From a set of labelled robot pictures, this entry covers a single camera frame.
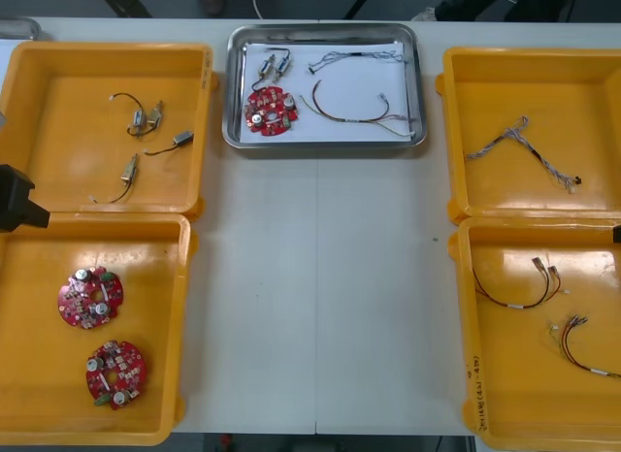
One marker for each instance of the grey metal solenoid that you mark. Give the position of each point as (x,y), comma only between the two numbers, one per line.
(183,138)

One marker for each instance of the round red circuit board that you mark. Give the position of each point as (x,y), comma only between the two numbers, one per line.
(123,369)
(80,301)
(264,103)

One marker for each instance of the grey metal tray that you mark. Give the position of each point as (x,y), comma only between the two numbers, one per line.
(19,30)

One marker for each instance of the blue label metal solenoid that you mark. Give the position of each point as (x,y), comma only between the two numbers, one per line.
(284,64)
(267,66)

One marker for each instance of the person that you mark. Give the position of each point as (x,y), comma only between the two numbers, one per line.
(456,6)

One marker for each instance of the yellow-orange plastic bin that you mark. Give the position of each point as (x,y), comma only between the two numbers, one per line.
(145,258)
(73,83)
(509,98)
(514,374)

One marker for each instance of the steel tray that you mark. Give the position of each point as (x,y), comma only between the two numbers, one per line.
(233,83)

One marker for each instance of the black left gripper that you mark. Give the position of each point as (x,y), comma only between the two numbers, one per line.
(12,200)

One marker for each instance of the white paper sheet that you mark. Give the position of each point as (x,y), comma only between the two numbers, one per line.
(339,93)

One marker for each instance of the brass metal solenoid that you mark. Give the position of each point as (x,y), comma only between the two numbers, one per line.
(129,170)
(156,113)

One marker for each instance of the black furniture leg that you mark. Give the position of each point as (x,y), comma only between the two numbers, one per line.
(364,1)

